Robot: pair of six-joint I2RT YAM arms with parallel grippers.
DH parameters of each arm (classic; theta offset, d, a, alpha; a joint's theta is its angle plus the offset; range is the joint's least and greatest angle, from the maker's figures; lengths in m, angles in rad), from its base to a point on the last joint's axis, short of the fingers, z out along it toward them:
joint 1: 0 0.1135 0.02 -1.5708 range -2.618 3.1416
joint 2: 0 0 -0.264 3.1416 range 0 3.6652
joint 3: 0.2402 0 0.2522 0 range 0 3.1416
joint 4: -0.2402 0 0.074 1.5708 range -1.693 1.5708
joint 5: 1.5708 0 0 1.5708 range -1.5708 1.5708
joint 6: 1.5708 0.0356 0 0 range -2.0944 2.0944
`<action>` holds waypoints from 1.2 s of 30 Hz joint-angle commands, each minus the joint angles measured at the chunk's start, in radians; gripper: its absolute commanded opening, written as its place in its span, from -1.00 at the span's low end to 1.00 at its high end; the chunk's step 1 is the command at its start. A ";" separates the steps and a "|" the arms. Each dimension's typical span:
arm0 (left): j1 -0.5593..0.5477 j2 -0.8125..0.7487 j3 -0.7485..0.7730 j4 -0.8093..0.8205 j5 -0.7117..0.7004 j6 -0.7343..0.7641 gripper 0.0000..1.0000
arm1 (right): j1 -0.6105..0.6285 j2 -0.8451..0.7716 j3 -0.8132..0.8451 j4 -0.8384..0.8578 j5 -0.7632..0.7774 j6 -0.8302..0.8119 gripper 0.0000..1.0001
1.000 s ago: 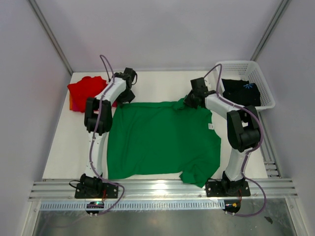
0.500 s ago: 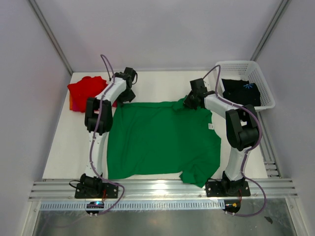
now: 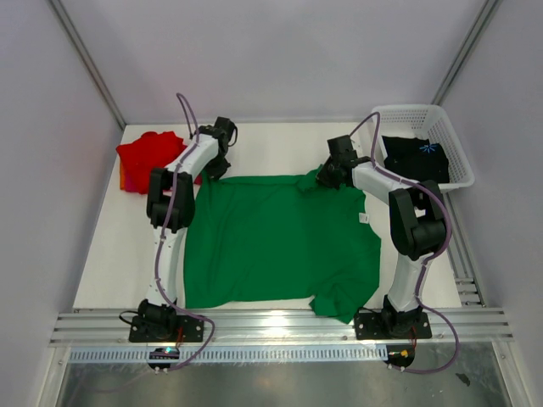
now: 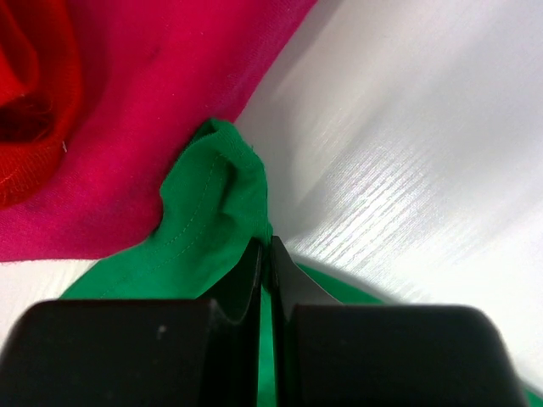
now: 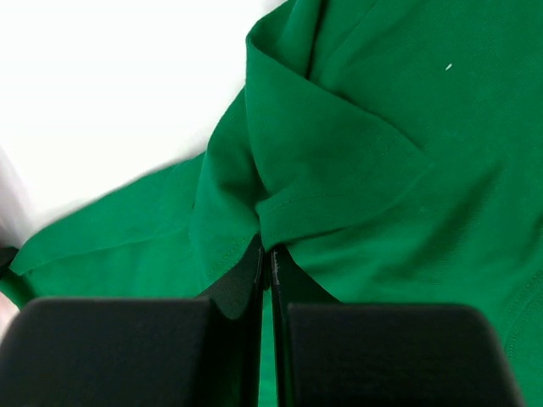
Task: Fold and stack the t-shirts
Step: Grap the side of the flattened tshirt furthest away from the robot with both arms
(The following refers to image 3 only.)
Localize green t shirt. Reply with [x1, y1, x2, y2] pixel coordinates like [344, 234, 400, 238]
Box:
[182, 171, 381, 323]

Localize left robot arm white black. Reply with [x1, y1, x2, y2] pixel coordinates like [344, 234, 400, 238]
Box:
[132, 117, 238, 341]

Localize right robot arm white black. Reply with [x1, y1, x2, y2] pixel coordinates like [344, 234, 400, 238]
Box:
[316, 135, 451, 338]

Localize red folded t shirt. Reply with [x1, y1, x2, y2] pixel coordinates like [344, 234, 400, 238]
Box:
[116, 131, 188, 195]

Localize black t shirt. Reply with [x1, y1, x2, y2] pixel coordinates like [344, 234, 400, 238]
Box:
[382, 136, 451, 184]

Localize white plastic basket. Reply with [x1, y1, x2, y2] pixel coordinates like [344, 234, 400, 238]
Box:
[373, 104, 474, 192]

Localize orange folded t shirt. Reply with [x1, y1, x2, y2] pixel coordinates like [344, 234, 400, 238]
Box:
[119, 163, 126, 191]

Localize right black controller board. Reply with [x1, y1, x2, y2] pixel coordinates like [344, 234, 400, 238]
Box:
[385, 346, 416, 369]

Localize black controller board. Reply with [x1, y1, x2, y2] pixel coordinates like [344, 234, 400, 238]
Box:
[147, 346, 180, 371]
[385, 346, 416, 369]

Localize left black controller board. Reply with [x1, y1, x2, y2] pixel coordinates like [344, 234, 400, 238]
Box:
[147, 346, 180, 371]

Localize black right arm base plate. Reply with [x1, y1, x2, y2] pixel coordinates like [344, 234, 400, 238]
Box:
[354, 307, 433, 340]

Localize grey slotted cable duct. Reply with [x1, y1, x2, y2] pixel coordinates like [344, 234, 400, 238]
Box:
[68, 343, 387, 364]

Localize aluminium mounting rail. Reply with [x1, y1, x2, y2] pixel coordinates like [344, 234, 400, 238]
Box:
[49, 308, 513, 348]

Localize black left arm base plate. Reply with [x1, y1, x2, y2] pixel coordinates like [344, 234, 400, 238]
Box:
[128, 315, 204, 343]

